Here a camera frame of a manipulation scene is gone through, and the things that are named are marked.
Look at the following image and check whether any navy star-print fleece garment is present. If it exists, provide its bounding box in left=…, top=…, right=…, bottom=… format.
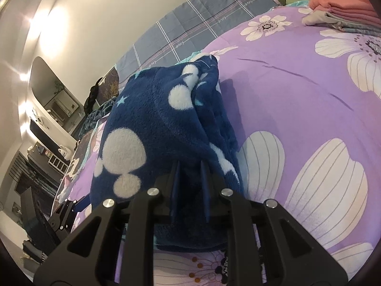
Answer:
left=91, top=54, right=245, bottom=252

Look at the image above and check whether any grey folded cloth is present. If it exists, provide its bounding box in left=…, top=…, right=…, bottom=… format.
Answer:
left=302, top=10, right=381, bottom=36

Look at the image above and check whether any grey plaid pillow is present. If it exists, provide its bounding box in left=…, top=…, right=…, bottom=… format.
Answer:
left=115, top=0, right=282, bottom=78

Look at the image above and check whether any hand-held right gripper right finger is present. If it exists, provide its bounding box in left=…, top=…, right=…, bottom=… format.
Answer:
left=200, top=161, right=349, bottom=286

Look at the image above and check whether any black shelf cabinet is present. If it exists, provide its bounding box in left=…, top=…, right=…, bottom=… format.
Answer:
left=6, top=143, right=64, bottom=215

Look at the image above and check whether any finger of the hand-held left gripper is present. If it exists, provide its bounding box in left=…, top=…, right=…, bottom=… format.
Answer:
left=49, top=198, right=91, bottom=242

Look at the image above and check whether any dark floral pillow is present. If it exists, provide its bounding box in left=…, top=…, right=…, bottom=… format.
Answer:
left=97, top=67, right=120, bottom=103

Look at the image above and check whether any black cloth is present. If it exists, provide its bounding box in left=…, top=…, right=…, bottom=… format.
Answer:
left=83, top=77, right=102, bottom=114

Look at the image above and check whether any wall mirror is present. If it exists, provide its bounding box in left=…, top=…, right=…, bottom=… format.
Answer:
left=29, top=56, right=80, bottom=127

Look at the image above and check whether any teal fleece blanket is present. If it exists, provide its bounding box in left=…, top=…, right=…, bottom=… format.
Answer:
left=78, top=95, right=117, bottom=140

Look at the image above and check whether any white vanity table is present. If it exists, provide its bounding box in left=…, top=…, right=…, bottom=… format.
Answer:
left=25, top=107, right=76, bottom=158

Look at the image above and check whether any purple floral bedsheet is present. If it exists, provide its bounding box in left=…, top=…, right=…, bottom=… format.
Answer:
left=58, top=4, right=381, bottom=286

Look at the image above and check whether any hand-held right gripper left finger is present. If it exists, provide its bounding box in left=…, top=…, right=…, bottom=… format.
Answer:
left=33, top=162, right=180, bottom=286

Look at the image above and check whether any brown teal patterned blanket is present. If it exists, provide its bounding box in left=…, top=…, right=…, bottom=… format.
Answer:
left=58, top=125, right=105, bottom=203

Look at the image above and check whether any orange folded cloth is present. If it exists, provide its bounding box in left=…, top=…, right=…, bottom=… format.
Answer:
left=308, top=0, right=377, bottom=18

